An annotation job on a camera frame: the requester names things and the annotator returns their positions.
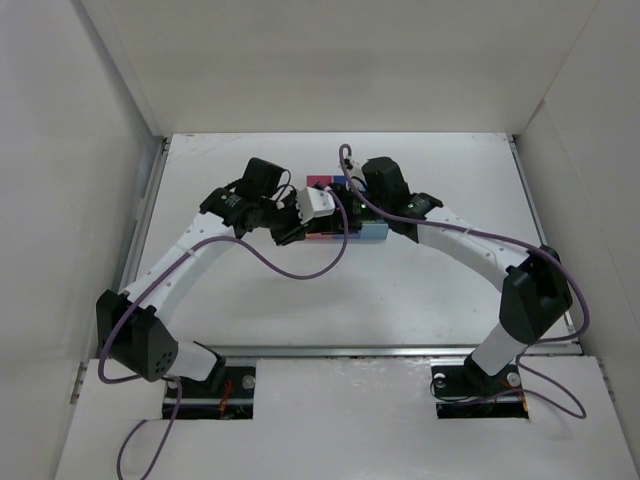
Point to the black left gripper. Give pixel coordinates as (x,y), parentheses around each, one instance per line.
(289,228)

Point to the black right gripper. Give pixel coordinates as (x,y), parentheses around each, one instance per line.
(347,220)

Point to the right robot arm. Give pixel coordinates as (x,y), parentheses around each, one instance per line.
(531,281)

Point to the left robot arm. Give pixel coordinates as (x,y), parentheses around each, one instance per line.
(133,324)

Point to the light blue plastic bin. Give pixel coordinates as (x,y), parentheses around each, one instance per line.
(374,231)

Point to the pink plastic bin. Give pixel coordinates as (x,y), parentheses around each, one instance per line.
(322,229)

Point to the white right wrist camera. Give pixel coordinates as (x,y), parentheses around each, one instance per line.
(354,170)

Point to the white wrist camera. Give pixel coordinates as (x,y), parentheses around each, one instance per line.
(312,203)
(354,170)

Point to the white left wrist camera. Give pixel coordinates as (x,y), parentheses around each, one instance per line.
(312,203)

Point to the aluminium left rail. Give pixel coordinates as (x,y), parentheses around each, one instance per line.
(145,196)

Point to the aluminium rail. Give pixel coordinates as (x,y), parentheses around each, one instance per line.
(527,192)
(339,351)
(145,196)

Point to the aluminium right rail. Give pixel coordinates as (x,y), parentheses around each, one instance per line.
(527,192)

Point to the aluminium front rail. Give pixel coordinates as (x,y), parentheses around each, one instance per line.
(339,351)

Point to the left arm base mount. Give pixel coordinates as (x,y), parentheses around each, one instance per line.
(233,399)

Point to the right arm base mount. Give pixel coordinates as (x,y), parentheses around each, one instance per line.
(458,397)

